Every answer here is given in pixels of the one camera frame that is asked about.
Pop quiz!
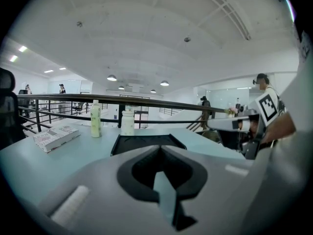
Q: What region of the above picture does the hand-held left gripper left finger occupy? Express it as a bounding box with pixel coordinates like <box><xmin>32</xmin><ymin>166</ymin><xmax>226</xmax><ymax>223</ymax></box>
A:
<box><xmin>36</xmin><ymin>145</ymin><xmax>173</xmax><ymax>235</ymax></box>

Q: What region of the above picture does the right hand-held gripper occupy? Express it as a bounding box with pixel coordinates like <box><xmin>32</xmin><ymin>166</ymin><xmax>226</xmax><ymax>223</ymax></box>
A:
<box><xmin>207</xmin><ymin>94</ymin><xmax>279</xmax><ymax>160</ymax></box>

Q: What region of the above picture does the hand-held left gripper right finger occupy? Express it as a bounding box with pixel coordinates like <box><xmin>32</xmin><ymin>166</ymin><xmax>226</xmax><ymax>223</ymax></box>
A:
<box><xmin>160</xmin><ymin>145</ymin><xmax>256</xmax><ymax>235</ymax></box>

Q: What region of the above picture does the black rectangular box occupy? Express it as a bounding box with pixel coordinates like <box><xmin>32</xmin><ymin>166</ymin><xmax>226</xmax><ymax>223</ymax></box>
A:
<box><xmin>110</xmin><ymin>133</ymin><xmax>188</xmax><ymax>156</ymax></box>

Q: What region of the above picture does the person's right forearm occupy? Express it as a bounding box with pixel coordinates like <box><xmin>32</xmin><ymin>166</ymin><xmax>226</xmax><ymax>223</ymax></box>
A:
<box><xmin>264</xmin><ymin>113</ymin><xmax>297</xmax><ymax>144</ymax></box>

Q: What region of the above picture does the white vase with pink flowers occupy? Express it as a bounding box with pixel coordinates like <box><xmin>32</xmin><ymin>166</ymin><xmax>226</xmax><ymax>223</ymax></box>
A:
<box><xmin>224</xmin><ymin>107</ymin><xmax>238</xmax><ymax>118</ymax></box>

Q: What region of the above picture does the printed wipes packet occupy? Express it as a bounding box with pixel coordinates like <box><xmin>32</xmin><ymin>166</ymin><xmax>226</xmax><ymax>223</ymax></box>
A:
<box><xmin>33</xmin><ymin>125</ymin><xmax>81</xmax><ymax>154</ymax></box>

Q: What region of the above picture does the white plastic bottle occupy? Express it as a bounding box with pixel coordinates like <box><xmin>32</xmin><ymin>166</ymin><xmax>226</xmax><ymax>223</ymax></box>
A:
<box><xmin>121</xmin><ymin>110</ymin><xmax>135</xmax><ymax>136</ymax></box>

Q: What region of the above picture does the pale green plastic bottle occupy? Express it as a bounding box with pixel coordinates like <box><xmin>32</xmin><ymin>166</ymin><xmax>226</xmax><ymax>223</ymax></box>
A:
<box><xmin>90</xmin><ymin>99</ymin><xmax>102</xmax><ymax>139</ymax></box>

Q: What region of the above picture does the black metal railing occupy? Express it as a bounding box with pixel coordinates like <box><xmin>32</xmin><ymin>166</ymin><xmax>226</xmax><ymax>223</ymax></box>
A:
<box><xmin>17</xmin><ymin>94</ymin><xmax>227</xmax><ymax>134</ymax></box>

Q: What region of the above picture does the black office chair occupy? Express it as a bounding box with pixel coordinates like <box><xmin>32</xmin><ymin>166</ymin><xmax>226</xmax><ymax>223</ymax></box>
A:
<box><xmin>0</xmin><ymin>67</ymin><xmax>26</xmax><ymax>151</ymax></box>

